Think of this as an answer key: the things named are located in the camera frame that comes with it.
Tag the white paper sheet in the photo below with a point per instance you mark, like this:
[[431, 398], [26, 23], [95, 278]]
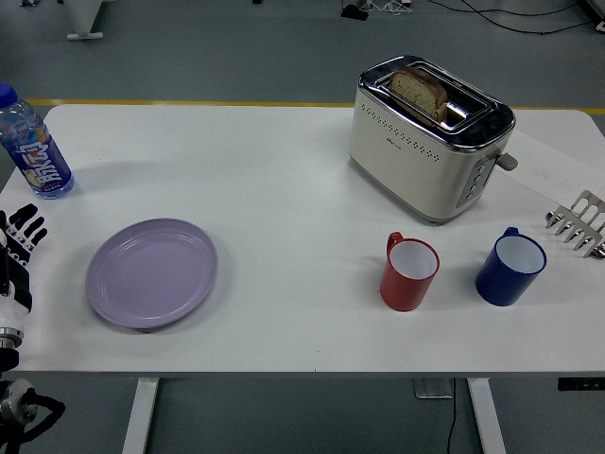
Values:
[[548, 163]]

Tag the blue mug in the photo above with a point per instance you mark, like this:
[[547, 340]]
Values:
[[509, 267]]

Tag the lavender round plate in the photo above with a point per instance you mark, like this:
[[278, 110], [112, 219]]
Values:
[[152, 273]]

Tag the grey power adapter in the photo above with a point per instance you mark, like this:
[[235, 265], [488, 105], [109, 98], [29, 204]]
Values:
[[432, 389]]

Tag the cream chrome toaster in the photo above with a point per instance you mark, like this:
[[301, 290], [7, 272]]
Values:
[[427, 146]]

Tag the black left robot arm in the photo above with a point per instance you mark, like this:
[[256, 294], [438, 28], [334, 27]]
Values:
[[14, 406]]

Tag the brown bread slice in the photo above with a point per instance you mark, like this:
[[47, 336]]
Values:
[[418, 92]]

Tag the blue labelled drink bottle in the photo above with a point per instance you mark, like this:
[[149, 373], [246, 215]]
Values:
[[35, 146]]

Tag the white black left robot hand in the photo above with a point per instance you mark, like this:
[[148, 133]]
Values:
[[14, 284]]

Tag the red mug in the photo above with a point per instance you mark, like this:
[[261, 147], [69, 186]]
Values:
[[409, 274]]

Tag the black floor device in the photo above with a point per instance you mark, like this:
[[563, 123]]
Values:
[[354, 11]]

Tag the white table leg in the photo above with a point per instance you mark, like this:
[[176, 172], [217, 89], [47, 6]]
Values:
[[141, 416], [487, 416]]

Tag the silver metal rack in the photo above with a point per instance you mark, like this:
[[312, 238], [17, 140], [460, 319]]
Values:
[[579, 222]]

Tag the white furniture base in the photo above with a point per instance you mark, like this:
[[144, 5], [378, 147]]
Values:
[[82, 19]]

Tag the black table control panel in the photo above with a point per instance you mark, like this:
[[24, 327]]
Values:
[[581, 384]]

